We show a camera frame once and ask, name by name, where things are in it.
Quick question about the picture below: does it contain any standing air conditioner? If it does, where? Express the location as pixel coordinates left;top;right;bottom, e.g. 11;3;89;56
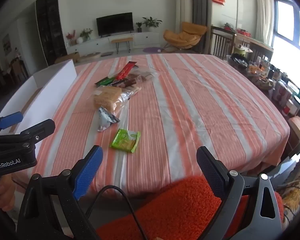
175;0;193;27

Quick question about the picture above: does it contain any person's left hand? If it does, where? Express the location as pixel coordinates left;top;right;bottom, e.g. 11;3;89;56
0;174;16;212

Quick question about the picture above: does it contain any floral printed cloth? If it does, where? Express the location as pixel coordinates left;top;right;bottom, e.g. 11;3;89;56
281;155;300;230

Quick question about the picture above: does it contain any black television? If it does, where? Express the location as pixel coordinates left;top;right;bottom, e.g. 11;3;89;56
96;12;134;37

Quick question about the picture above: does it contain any clear bag of tan biscuits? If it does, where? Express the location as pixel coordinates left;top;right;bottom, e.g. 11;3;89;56
93;85;140;112

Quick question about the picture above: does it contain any white board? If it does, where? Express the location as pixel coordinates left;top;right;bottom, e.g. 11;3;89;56
0;59;77;136

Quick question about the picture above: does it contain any clear bag of brown cookies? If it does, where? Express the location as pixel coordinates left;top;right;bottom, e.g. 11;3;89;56
125;69;157;86

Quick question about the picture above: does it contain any orange striped tablecloth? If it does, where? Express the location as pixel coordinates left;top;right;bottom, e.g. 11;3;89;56
12;52;290;198

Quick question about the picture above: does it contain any wooden bench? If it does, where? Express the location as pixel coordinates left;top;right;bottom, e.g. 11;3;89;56
111;37;133;54

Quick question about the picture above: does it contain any white curtain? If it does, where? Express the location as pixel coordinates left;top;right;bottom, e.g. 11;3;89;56
255;0;274;45

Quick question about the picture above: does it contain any wooden chair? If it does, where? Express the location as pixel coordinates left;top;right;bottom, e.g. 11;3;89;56
210;26;237;58
249;41;274;63

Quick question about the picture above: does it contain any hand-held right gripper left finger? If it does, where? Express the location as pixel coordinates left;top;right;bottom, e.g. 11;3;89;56
16;145;103;240

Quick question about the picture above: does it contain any potted plant with white vase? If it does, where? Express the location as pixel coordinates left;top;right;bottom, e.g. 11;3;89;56
76;28;93;44

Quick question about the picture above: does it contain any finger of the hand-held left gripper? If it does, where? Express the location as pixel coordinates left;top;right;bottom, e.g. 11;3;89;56
0;111;24;138
0;119;56;148

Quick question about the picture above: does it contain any green snack packet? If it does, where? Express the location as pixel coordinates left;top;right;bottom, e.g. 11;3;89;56
109;128;141;153

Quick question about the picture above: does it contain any grey curtain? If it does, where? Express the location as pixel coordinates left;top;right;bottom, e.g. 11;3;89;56
186;0;212;27

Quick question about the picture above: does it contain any grey triangular snack packet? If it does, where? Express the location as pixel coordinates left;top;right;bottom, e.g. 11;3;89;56
97;106;120;132

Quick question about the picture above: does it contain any green sausage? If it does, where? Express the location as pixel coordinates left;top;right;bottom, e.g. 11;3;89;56
94;77;115;87

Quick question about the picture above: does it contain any red flower arrangement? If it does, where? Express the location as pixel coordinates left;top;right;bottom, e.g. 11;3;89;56
66;30;77;46

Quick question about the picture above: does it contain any black cable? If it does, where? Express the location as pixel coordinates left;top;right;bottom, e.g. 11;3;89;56
85;185;148;240

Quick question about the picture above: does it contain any white TV cabinet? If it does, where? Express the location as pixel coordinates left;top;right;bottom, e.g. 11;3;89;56
66;31;163;55

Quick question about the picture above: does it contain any dark display cabinet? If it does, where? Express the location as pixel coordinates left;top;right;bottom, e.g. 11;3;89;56
35;0;68;65

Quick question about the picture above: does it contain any window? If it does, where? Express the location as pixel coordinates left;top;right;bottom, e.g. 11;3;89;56
272;0;300;95

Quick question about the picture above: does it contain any large potted plant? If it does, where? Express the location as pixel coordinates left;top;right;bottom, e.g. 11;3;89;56
142;17;163;32

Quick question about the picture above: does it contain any orange lounge chair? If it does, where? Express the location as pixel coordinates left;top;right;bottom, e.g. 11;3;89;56
163;22;207;51

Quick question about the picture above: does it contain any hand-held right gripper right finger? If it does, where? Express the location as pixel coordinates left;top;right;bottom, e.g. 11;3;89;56
196;146;285;240

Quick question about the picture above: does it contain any brown cardboard box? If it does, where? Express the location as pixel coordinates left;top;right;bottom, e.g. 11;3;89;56
54;52;80;64

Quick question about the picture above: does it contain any red snack packet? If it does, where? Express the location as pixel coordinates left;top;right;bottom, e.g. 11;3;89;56
114;61;138;80

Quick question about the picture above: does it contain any brown chocolate bar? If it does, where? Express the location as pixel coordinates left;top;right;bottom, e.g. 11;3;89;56
110;79;141;88

